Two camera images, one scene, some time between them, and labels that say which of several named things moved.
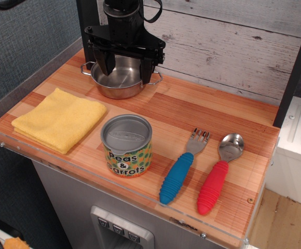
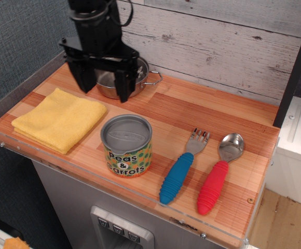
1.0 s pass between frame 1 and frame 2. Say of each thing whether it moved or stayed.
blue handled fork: stayed
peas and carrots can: stayed
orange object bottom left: stayed
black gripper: moved
